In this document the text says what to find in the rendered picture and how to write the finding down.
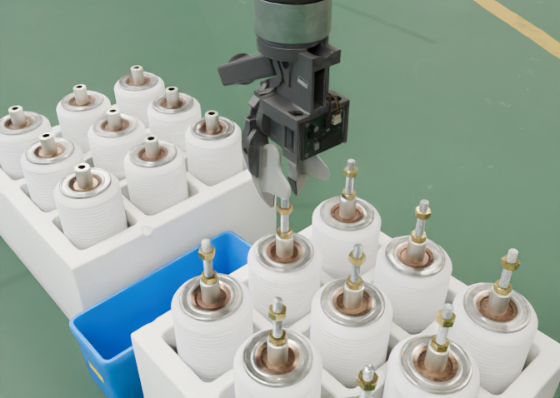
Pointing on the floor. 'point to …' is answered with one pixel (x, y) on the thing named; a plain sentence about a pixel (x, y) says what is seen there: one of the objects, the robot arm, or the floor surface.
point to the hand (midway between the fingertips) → (280, 187)
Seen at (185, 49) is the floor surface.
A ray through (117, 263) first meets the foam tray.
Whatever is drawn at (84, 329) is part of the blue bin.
